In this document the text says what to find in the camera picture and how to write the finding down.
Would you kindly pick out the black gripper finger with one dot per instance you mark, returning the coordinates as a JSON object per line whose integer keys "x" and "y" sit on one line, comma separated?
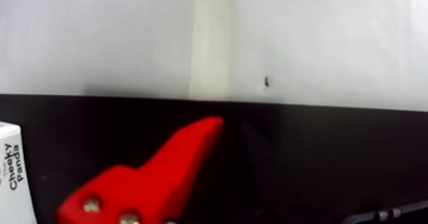
{"x": 259, "y": 192}

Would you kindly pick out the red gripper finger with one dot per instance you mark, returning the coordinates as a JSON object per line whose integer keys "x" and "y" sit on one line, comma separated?
{"x": 150, "y": 188}

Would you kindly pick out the white Cheeky Panda cardboard box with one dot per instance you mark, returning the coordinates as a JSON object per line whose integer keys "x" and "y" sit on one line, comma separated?
{"x": 11, "y": 185}

